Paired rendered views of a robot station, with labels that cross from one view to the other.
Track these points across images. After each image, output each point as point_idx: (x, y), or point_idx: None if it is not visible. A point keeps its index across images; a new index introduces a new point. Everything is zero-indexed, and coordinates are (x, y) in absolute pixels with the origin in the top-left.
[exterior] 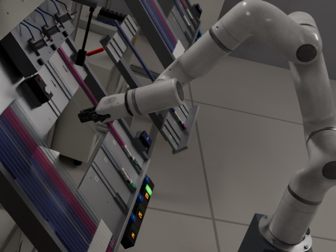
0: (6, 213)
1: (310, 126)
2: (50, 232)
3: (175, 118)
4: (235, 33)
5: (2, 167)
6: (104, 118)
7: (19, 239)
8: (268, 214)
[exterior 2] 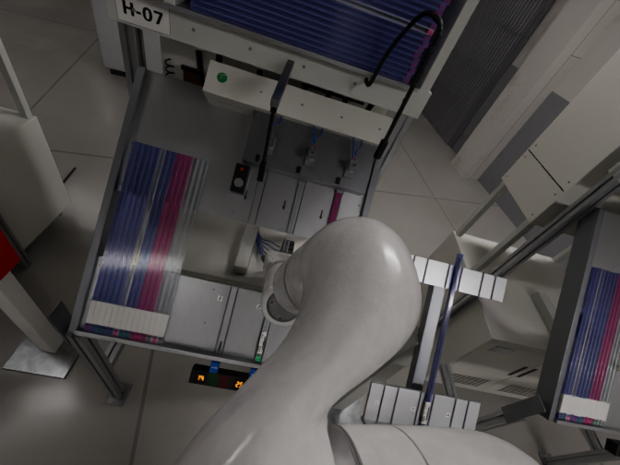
0: (222, 268)
1: None
2: (93, 247)
3: (418, 406)
4: (293, 268)
5: (115, 170)
6: None
7: None
8: None
